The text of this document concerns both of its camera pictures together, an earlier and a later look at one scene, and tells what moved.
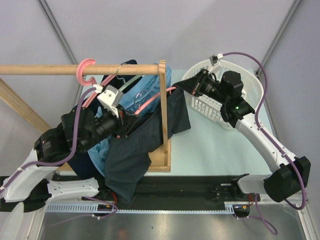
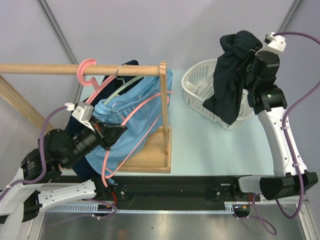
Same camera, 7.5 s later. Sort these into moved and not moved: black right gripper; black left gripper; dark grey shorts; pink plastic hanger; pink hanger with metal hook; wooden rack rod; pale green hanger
Moved: black right gripper; dark grey shorts; pink hanger with metal hook; black left gripper
Not moved: pink plastic hanger; pale green hanger; wooden rack rod
